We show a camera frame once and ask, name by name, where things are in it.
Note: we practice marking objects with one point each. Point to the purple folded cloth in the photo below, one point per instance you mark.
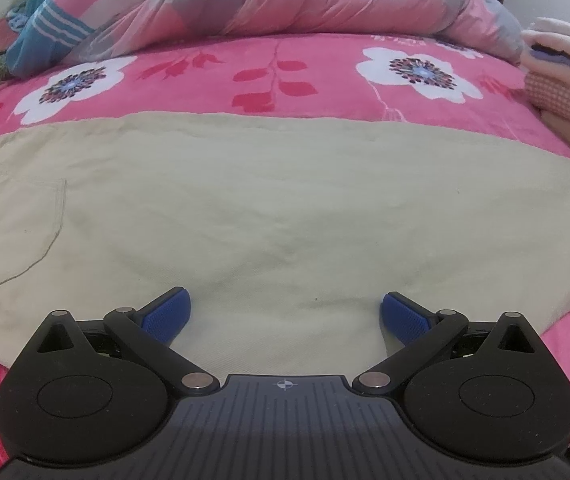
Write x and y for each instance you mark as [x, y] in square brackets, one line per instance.
[565, 57]

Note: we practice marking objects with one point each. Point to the pink floral bed blanket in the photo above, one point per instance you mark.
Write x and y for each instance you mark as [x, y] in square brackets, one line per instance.
[315, 85]

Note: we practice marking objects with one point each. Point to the beige pants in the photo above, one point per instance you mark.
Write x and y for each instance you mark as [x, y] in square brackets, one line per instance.
[265, 210]

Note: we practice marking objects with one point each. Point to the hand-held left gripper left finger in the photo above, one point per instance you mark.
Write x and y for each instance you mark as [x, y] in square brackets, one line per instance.
[167, 312]

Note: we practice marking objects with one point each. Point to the cream folded blanket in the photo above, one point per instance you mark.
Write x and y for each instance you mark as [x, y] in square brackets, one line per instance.
[565, 27]

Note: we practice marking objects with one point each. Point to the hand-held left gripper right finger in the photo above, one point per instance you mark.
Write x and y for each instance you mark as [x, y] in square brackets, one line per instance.
[405, 316]

